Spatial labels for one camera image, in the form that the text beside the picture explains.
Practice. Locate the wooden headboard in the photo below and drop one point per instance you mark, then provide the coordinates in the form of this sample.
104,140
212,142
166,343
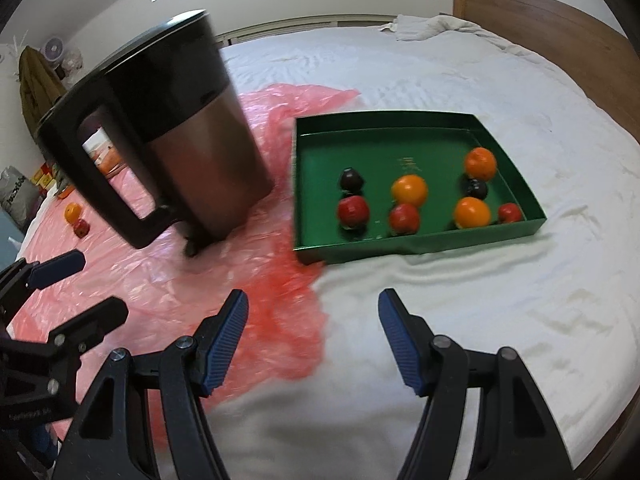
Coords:
550,25

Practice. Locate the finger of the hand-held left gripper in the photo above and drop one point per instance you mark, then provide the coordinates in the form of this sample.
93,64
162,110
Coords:
100,317
57,267

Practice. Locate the green cardboard tray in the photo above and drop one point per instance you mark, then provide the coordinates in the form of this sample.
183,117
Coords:
440,140

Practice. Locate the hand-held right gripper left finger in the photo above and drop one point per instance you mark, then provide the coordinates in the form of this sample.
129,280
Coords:
225,345

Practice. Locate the small white fan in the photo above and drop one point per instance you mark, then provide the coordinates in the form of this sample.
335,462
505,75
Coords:
52,50

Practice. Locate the dark plum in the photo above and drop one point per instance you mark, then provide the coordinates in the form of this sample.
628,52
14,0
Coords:
476,189
351,179

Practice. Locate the yellow red cartons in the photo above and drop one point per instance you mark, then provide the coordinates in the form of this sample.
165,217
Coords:
42,177

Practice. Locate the white crumpled blanket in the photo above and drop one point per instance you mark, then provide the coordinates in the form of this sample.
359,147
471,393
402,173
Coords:
425,25

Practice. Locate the brown hanging coat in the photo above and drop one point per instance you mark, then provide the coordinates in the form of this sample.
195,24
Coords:
37,90

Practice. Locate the pink plastic sheet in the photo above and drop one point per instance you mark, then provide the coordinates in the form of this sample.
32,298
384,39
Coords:
150,270

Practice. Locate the blue cloth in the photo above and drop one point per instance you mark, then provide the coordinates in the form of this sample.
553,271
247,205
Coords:
42,445

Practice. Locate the small red apple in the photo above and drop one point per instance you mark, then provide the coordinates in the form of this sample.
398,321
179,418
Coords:
510,213

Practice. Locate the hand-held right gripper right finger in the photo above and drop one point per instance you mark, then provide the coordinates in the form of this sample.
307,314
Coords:
402,345

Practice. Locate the grey plastic bag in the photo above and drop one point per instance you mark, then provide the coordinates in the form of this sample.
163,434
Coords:
12,195

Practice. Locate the black steel kettle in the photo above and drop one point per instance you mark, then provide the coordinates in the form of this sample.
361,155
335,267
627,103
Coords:
200,135

